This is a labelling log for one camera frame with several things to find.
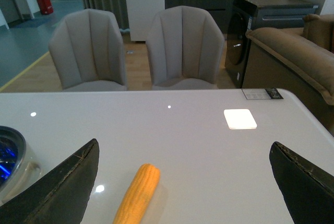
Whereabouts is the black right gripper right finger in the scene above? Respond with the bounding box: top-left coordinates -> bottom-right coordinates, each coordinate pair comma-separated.
269,142 -> 333,223

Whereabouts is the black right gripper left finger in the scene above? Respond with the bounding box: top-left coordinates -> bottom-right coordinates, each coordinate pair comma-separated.
1,139 -> 100,223

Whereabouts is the yellow corn cob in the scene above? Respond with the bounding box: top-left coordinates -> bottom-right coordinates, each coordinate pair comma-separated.
113,163 -> 160,223

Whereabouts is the white electric cooking pot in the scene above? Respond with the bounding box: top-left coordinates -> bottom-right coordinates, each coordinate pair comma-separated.
1,126 -> 43,205

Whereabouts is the table label sticker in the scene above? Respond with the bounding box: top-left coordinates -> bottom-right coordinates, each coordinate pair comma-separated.
242,88 -> 283,100

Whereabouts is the brown sofa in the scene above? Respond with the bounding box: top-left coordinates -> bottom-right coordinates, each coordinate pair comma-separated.
242,14 -> 333,133

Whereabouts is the left beige upholstered chair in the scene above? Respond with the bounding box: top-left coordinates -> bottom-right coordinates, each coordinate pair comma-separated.
49,9 -> 128,92

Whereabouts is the beige upholstered chair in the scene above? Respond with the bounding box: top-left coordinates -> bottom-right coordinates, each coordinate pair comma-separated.
146,6 -> 225,90
49,9 -> 128,92

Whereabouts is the black washing machine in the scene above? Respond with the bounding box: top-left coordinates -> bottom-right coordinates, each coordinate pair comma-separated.
224,0 -> 319,88

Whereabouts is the right beige upholstered chair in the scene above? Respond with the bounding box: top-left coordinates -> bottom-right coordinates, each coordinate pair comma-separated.
146,6 -> 225,90

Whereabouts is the red fire extinguisher box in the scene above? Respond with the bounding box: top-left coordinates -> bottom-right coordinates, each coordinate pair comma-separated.
37,0 -> 54,15

